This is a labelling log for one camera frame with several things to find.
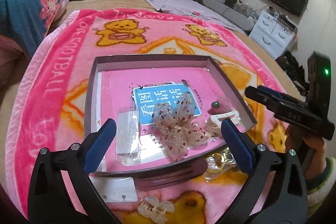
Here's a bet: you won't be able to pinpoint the right hand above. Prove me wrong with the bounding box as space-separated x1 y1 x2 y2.
285 124 327 180

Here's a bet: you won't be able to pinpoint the white earring card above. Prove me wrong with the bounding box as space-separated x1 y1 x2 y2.
89 176 138 203

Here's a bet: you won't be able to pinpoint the pink felt green bead clip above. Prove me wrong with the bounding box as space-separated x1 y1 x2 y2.
207 101 233 115

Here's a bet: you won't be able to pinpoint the white claw hair clip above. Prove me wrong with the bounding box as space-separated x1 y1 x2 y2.
207 110 241 134

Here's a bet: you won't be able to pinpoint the shallow cardboard box tray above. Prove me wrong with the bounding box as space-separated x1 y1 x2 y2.
84 54 256 177

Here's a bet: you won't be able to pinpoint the white drawer cabinet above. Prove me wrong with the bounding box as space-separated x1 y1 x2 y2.
249 11 297 59

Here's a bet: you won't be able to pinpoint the pink cartoon bear blanket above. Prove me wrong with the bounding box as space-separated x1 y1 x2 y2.
5 9 299 223

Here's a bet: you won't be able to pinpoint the clear plastic packet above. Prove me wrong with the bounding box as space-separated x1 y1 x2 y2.
116 110 141 166

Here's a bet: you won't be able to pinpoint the clear beige claw clip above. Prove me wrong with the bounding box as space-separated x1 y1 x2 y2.
137 196 175 224

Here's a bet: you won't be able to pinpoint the grey dressing table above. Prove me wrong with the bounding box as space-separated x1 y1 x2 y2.
194 0 257 32

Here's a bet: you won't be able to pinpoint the dark maroon hair clip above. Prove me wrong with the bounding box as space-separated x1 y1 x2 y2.
133 158 208 192

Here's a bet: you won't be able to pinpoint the blue floral quilt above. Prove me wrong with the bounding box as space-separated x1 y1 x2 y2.
1 0 62 59

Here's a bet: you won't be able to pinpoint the clear bag yellow hair ties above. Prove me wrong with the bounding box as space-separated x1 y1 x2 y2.
203 146 241 182

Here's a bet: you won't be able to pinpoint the sheer dotted bow hair clip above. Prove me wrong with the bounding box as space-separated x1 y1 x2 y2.
153 92 219 162

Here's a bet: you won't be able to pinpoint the dark clothes pile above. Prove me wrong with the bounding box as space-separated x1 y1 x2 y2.
276 51 309 96

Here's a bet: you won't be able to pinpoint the lilac bed sheet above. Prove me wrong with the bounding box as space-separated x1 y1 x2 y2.
145 0 245 34

